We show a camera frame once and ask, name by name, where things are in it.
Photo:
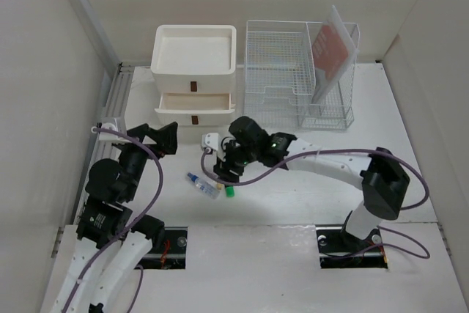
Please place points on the clear spray bottle blue cap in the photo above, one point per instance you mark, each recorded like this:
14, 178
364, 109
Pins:
202, 185

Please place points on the clear mesh document pouch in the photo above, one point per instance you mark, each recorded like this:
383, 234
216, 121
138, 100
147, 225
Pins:
333, 52

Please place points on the white wire mesh file rack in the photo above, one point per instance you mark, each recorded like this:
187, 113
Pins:
280, 80

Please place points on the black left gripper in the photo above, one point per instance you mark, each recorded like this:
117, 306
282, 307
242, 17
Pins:
166, 139

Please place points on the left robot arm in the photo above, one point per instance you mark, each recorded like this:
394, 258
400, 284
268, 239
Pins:
109, 241

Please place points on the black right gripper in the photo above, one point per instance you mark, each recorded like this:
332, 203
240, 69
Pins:
223, 165

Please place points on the white top drawer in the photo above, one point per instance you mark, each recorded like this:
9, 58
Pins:
209, 84

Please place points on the white drawer organizer body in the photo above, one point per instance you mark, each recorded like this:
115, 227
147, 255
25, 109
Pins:
195, 50

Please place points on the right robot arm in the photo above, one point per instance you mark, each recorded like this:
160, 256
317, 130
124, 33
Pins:
380, 178

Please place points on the white drawer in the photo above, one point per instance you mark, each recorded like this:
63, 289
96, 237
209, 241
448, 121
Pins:
209, 84
196, 109

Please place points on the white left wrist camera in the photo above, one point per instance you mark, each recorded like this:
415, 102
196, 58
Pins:
116, 124

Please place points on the green highlighter marker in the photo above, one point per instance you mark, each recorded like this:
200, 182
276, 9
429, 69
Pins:
229, 191

